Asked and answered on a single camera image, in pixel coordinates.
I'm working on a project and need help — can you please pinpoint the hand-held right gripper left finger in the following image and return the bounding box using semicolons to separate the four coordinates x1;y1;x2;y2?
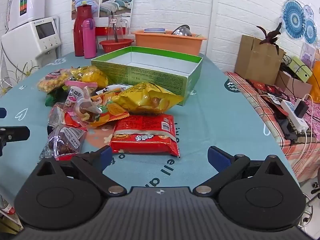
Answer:
37;145;127;197

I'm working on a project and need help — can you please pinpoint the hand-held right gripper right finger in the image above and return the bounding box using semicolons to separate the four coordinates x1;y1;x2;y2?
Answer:
193;145;295;197

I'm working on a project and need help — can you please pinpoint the red noodle packet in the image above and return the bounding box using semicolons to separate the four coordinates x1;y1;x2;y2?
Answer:
109;113;181;159

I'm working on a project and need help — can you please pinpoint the small red snack packet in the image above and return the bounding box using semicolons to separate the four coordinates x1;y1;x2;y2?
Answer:
47;105;84;128

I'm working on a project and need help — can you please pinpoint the dark green snack packet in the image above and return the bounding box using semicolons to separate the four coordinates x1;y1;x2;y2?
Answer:
45;86;69;107

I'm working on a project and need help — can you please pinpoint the clear yellow popcorn packet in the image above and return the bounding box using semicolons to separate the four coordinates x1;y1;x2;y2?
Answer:
37;70;73;93

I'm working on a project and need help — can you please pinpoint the yellow chips bag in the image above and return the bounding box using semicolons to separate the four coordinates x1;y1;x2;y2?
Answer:
112;82;185;115

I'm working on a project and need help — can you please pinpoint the white snack packet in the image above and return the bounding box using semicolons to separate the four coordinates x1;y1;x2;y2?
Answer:
96;84;133;96

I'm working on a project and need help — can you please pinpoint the pink snack packet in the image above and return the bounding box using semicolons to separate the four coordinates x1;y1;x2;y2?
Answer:
64;80;98;90

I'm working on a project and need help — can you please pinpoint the green cardboard box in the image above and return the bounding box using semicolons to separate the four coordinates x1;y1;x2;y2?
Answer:
91;46;203;105

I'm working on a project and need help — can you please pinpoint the teal printed tablecloth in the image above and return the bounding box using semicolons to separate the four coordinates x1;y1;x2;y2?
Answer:
0;51;299;213

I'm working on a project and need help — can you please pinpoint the white machine with screen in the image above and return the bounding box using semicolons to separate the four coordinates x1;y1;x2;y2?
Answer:
1;16;62;80

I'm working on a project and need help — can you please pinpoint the black phone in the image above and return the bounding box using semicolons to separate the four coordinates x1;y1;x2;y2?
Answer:
276;118;298;140

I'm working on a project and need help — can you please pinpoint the plaid blanket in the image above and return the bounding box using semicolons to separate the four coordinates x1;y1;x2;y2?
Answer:
225;71;320;183

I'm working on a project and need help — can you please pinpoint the red printed envelope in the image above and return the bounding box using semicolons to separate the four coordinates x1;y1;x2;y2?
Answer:
246;79;292;103

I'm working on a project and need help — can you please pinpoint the white power strip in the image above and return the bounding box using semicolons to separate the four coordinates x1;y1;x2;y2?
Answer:
280;99;309;132

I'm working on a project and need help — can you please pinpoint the black charger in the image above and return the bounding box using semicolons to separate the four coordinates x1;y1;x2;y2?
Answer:
294;102;310;119

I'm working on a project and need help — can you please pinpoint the large cardboard box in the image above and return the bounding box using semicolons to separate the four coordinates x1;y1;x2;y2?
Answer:
234;34;287;85

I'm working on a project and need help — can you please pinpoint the small cardboard box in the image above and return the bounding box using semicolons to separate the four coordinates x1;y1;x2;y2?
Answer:
275;70;313;99

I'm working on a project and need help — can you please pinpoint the red plastic basin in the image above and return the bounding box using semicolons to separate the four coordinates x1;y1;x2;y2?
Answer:
99;39;135;54

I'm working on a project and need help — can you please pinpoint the red thermos jug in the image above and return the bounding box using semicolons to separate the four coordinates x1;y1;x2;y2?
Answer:
73;5;95;57

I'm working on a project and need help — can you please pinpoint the pink bottle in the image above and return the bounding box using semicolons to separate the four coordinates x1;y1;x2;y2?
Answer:
82;19;97;59

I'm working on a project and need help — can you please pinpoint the small green box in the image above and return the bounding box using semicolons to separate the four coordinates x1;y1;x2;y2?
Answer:
286;56;313;83

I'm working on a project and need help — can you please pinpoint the dark stirrer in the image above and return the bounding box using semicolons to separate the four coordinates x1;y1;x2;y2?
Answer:
112;22;120;43

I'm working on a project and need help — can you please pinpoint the orange bag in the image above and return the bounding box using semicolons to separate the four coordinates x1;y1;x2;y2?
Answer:
307;60;320;103

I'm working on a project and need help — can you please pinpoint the orange plastic basin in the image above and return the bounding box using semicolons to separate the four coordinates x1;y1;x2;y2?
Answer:
131;29;207;56

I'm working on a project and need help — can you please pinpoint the red flat box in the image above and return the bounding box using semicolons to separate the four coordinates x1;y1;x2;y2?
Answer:
96;26;132;37

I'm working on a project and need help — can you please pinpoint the glass pitcher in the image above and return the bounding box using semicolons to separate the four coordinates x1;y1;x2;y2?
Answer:
106;15;130;43

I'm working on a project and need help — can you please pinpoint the steel bowl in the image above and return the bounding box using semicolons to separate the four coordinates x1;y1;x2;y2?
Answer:
171;25;193;37

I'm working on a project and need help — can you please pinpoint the purple leaf plant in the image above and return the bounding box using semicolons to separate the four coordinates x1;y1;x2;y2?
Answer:
256;22;283;55

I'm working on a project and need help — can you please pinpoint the purple card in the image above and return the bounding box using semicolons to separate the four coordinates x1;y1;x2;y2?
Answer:
301;42;318;68

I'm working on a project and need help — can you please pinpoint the small blue paper fan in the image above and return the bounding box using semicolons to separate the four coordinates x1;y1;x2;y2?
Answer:
304;19;317;44

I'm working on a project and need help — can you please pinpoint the large blue paper fan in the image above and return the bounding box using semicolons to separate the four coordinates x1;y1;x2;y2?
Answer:
282;0;307;32

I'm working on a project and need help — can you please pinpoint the purple paper fan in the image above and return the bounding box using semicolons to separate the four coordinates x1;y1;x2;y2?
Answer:
303;4;314;20

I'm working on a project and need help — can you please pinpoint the white wall water purifier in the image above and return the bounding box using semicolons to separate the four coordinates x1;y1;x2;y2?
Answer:
5;0;47;30

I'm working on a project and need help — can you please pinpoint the bedding wall poster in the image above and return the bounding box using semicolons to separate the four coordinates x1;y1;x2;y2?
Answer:
71;0;136;20

